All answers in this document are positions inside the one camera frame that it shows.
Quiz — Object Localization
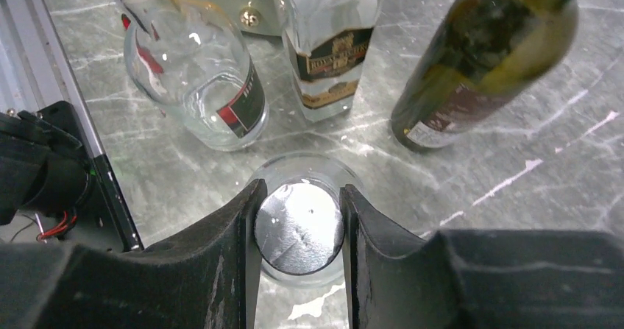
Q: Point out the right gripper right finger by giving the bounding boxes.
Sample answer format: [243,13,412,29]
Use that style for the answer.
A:
[340,185,623,328]

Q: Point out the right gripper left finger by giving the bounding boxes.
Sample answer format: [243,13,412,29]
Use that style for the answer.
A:
[1,180,267,328]

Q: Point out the dark green wine bottle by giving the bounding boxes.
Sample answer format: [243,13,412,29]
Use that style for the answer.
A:
[390,0,578,152]

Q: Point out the clear bottle with label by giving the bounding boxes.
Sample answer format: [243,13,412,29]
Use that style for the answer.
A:
[274,0,383,122]

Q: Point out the clear round bottle white cap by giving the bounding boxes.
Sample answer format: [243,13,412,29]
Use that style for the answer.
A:
[116,0,269,152]

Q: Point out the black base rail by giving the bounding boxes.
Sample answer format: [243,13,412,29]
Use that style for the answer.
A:
[0,101,145,252]

